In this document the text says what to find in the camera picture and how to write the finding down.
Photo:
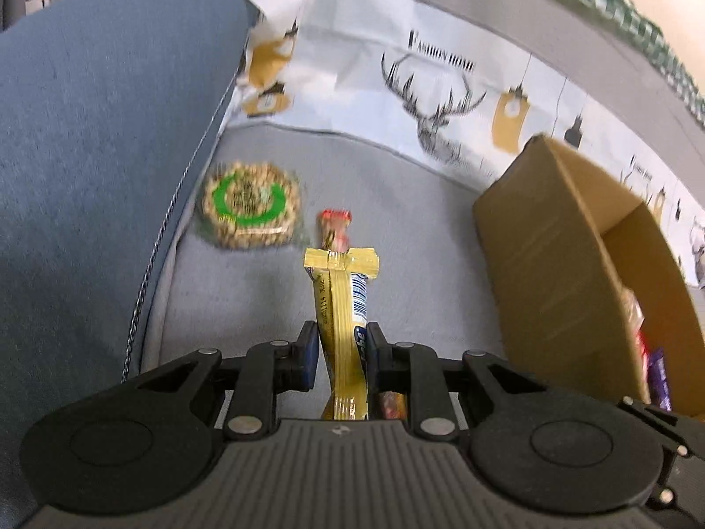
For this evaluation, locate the grey deer print sofa cover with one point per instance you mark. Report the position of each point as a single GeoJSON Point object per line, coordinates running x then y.
{"type": "Point", "coordinates": [385, 187]}

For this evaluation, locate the green checked cloth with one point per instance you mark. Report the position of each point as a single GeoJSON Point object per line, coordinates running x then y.
{"type": "Point", "coordinates": [622, 11]}

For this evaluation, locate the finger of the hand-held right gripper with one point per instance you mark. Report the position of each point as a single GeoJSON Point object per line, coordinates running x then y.
{"type": "Point", "coordinates": [666, 430]}

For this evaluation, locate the red snack packet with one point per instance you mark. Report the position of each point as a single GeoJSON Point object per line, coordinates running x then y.
{"type": "Point", "coordinates": [641, 347]}

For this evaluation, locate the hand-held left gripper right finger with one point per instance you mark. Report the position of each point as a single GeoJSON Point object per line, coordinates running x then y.
{"type": "Point", "coordinates": [375, 361]}

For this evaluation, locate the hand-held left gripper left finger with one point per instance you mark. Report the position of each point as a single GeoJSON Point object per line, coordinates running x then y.
{"type": "Point", "coordinates": [308, 358]}

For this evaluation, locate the cardboard box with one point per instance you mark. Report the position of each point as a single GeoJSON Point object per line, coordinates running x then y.
{"type": "Point", "coordinates": [551, 264]}

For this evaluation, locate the yellow snack bar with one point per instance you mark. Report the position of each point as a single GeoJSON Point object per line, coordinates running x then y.
{"type": "Point", "coordinates": [341, 308]}

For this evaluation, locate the blue cushion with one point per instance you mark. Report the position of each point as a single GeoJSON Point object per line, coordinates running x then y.
{"type": "Point", "coordinates": [99, 149]}

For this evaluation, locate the purple snack packet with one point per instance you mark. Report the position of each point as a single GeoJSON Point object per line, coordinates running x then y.
{"type": "Point", "coordinates": [660, 380]}

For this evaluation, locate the white green snack packet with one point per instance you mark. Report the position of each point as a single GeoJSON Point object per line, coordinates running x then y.
{"type": "Point", "coordinates": [632, 308]}

